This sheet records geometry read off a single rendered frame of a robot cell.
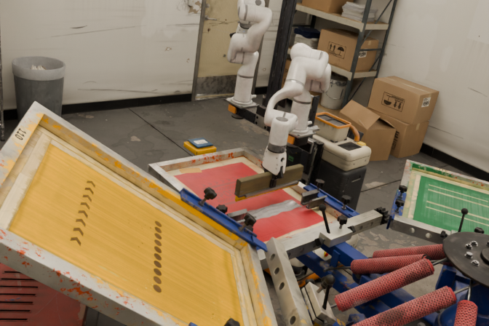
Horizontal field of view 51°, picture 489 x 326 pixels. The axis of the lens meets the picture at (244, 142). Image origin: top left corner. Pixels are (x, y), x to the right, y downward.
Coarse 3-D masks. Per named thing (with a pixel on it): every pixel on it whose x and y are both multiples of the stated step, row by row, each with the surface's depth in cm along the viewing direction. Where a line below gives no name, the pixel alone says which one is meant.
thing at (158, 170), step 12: (192, 156) 253; (204, 156) 255; (216, 156) 258; (228, 156) 264; (240, 156) 269; (252, 156) 265; (156, 168) 235; (168, 168) 242; (180, 168) 247; (168, 180) 226; (300, 192) 240; (336, 216) 224; (312, 228) 207
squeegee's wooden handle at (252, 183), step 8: (288, 168) 221; (296, 168) 223; (248, 176) 209; (256, 176) 210; (264, 176) 212; (288, 176) 222; (296, 176) 225; (240, 184) 204; (248, 184) 207; (256, 184) 210; (264, 184) 214; (280, 184) 220; (240, 192) 206; (248, 192) 209
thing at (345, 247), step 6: (324, 246) 193; (336, 246) 188; (342, 246) 189; (348, 246) 189; (330, 252) 191; (342, 252) 186; (348, 252) 186; (354, 252) 187; (342, 258) 187; (348, 258) 184; (354, 258) 183; (360, 258) 183; (366, 258) 184; (348, 264) 185
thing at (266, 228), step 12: (180, 180) 235; (192, 180) 237; (204, 180) 239; (216, 204) 220; (240, 204) 223; (252, 204) 225; (264, 228) 208; (276, 228) 209; (288, 228) 211; (264, 240) 200
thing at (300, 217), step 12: (216, 168) 253; (228, 168) 255; (240, 168) 257; (276, 192) 239; (264, 204) 226; (300, 204) 231; (276, 216) 219; (288, 216) 220; (300, 216) 222; (312, 216) 223; (300, 228) 212
